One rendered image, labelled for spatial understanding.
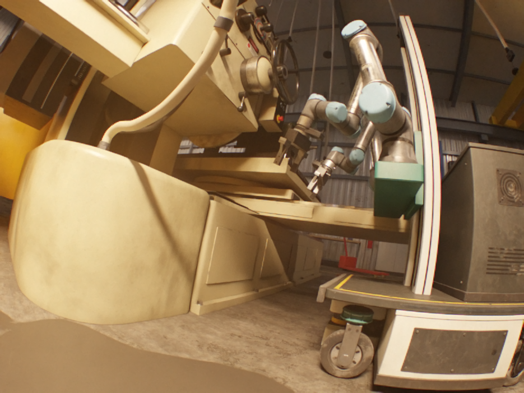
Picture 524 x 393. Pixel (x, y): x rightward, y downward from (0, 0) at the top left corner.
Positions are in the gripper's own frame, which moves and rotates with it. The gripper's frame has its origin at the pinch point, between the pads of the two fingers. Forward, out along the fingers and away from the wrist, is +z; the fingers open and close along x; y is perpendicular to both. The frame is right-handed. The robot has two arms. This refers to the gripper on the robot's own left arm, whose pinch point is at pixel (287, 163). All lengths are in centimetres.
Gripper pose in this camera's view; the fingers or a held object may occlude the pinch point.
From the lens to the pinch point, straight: 95.4
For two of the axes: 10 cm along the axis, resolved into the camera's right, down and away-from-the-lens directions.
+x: -5.7, -1.3, -8.1
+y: -7.0, -4.4, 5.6
